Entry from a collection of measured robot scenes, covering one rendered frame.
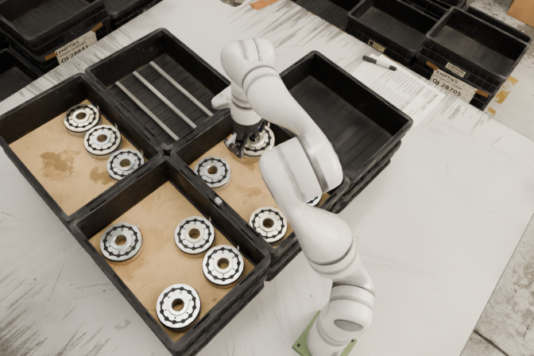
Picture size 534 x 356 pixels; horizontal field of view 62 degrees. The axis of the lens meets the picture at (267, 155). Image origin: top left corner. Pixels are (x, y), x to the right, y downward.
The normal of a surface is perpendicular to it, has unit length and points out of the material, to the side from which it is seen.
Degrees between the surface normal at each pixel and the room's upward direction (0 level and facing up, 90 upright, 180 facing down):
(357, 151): 0
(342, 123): 0
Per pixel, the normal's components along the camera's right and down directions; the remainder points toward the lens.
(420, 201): 0.07, -0.54
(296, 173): -0.01, 0.03
